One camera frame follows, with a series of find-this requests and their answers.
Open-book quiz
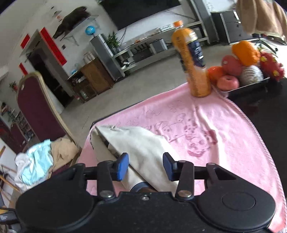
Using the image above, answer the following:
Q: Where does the dark animal figure on shelf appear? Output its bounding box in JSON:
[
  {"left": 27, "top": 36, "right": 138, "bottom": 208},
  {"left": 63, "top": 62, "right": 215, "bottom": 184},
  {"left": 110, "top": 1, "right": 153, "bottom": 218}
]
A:
[{"left": 53, "top": 6, "right": 90, "bottom": 39}]

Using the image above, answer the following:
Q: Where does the metal tv stand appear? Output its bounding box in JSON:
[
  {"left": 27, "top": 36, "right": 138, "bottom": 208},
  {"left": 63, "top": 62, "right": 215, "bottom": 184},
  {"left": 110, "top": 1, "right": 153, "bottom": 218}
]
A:
[{"left": 112, "top": 21, "right": 210, "bottom": 73}]

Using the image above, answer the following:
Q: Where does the wall-mounted black television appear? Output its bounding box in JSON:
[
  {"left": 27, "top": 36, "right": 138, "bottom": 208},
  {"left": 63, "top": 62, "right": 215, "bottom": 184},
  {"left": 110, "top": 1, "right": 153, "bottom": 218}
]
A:
[{"left": 100, "top": 0, "right": 180, "bottom": 30}]

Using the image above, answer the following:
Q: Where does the pink dragon fruit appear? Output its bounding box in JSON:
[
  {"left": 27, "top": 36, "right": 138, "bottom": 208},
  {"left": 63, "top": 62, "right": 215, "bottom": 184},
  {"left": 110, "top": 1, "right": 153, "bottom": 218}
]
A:
[{"left": 259, "top": 51, "right": 284, "bottom": 81}]

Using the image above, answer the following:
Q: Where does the maroon banquet chair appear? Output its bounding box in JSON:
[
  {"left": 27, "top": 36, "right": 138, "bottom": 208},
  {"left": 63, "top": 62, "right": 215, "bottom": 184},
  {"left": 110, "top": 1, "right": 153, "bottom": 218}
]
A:
[{"left": 17, "top": 71, "right": 82, "bottom": 170}]

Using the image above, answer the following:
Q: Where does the silver box on stand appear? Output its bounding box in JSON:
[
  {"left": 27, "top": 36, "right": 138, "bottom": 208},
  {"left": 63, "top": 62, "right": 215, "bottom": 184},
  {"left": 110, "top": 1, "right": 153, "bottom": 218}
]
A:
[{"left": 149, "top": 39, "right": 168, "bottom": 54}]

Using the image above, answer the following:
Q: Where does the green potted plant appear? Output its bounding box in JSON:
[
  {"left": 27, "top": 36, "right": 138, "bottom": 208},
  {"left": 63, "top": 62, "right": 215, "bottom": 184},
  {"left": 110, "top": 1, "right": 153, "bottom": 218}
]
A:
[{"left": 106, "top": 31, "right": 120, "bottom": 53}]

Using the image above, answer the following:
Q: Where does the red door couplet banner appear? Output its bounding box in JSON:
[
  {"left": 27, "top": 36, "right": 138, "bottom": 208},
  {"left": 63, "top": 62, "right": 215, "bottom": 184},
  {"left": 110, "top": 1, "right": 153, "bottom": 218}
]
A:
[{"left": 40, "top": 27, "right": 67, "bottom": 66}]

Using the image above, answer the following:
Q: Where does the blue desk globe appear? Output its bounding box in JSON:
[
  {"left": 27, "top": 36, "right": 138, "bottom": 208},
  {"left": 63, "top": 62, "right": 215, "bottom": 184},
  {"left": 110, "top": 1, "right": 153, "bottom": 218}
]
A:
[{"left": 85, "top": 25, "right": 96, "bottom": 36}]

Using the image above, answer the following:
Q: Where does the light blue cloth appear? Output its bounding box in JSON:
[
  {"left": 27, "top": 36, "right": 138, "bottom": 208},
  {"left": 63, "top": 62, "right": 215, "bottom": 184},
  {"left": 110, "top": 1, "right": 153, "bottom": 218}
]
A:
[{"left": 20, "top": 139, "right": 53, "bottom": 186}]

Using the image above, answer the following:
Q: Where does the net-wrapped pomelo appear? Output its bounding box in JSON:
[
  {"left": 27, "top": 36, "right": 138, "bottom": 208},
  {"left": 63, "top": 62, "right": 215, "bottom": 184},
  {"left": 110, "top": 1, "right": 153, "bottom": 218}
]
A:
[{"left": 239, "top": 65, "right": 264, "bottom": 86}]

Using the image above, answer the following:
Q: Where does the brown wooden cabinet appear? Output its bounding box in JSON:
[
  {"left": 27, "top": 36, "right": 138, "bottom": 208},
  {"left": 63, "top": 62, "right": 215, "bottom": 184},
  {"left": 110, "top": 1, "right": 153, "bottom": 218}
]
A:
[{"left": 67, "top": 58, "right": 114, "bottom": 103}]

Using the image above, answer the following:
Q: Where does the left grey tower speaker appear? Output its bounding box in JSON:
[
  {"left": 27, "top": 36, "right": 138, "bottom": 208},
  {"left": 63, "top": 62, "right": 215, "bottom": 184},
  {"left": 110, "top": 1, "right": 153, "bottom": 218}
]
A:
[{"left": 90, "top": 34, "right": 125, "bottom": 81}]

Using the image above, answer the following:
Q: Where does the beige garment with navy trim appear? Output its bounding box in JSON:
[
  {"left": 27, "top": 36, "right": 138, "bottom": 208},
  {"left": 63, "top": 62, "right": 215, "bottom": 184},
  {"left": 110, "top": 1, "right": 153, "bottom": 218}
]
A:
[{"left": 90, "top": 125, "right": 178, "bottom": 194}]

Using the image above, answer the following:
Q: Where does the black fruit tray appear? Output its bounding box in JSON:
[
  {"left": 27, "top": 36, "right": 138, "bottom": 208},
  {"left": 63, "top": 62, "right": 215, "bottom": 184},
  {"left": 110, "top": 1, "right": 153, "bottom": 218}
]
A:
[{"left": 213, "top": 77, "right": 270, "bottom": 99}]

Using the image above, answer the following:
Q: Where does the dark drawer cabinet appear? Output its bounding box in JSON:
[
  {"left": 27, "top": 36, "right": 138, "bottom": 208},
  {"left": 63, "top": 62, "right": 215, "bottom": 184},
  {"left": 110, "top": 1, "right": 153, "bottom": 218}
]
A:
[{"left": 211, "top": 10, "right": 260, "bottom": 45}]

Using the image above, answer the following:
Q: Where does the upper red apple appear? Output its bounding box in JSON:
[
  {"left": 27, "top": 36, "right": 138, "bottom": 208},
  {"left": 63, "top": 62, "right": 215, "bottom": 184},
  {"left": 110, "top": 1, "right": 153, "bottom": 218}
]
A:
[{"left": 221, "top": 55, "right": 243, "bottom": 77}]

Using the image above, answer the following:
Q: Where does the pink dog-print towel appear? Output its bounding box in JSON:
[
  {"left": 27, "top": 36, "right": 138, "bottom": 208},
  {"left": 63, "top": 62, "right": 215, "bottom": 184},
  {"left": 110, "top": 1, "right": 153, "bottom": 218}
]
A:
[{"left": 79, "top": 84, "right": 286, "bottom": 232}]

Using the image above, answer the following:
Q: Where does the tan cloth on chair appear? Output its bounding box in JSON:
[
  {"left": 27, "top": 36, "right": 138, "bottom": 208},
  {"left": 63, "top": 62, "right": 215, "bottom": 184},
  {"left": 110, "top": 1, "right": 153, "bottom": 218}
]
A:
[{"left": 51, "top": 137, "right": 79, "bottom": 172}]

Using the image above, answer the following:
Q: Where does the red apple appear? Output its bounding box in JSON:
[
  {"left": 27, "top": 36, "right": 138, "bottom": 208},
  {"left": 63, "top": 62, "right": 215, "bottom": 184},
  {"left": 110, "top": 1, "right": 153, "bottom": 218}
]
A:
[
  {"left": 217, "top": 75, "right": 240, "bottom": 91},
  {"left": 221, "top": 55, "right": 243, "bottom": 77}
]

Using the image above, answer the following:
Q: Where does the white cloth on chair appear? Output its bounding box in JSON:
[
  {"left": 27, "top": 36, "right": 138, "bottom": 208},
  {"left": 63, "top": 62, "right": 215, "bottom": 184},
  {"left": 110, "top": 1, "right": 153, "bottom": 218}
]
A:
[{"left": 15, "top": 153, "right": 32, "bottom": 193}]

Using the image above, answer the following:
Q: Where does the large orange citrus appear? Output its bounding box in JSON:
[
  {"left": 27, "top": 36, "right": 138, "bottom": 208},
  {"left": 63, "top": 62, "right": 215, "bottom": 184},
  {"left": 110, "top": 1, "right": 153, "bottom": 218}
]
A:
[{"left": 232, "top": 40, "right": 261, "bottom": 66}]

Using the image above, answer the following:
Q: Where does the beige fleece coat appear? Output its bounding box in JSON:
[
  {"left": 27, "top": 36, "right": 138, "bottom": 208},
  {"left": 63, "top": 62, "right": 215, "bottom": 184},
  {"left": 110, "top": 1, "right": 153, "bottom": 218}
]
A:
[{"left": 236, "top": 0, "right": 286, "bottom": 38}]

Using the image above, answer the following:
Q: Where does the orange juice bottle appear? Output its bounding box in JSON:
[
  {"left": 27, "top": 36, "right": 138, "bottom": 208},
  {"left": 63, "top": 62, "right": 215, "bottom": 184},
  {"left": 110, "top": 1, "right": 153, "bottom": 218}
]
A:
[{"left": 171, "top": 20, "right": 211, "bottom": 98}]

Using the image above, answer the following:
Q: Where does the front red apple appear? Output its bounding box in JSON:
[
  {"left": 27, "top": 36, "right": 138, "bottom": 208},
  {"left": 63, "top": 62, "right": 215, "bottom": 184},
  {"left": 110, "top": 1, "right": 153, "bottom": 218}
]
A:
[{"left": 217, "top": 75, "right": 240, "bottom": 91}]

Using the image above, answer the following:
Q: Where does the small orange tangerine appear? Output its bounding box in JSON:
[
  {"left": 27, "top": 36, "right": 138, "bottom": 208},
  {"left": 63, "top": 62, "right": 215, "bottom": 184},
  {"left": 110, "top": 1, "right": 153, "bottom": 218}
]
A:
[{"left": 207, "top": 66, "right": 226, "bottom": 85}]

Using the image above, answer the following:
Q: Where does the white kettle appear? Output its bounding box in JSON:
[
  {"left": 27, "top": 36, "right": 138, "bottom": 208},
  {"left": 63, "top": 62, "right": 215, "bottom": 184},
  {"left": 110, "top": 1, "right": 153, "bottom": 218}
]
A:
[{"left": 83, "top": 51, "right": 95, "bottom": 64}]

